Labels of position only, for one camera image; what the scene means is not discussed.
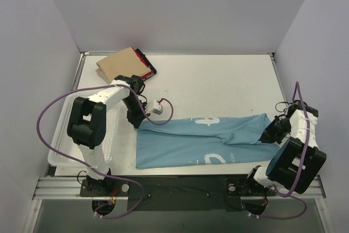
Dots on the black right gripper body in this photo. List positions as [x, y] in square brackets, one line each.
[269, 133]

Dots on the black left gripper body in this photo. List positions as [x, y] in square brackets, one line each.
[135, 117]

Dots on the light blue t shirt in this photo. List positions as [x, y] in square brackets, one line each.
[203, 141]

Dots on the white perforated plastic basket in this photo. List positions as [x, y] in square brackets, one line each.
[65, 152]

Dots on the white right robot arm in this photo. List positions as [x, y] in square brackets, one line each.
[299, 158]

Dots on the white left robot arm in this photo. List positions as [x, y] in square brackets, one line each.
[87, 122]

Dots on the black folded t shirt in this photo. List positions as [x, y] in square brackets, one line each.
[150, 72]

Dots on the beige folded t shirt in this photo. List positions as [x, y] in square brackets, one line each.
[125, 62]

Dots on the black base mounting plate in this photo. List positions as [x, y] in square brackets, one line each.
[179, 193]

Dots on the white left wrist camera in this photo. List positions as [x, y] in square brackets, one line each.
[155, 107]

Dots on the aluminium front rail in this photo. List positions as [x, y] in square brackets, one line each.
[57, 188]

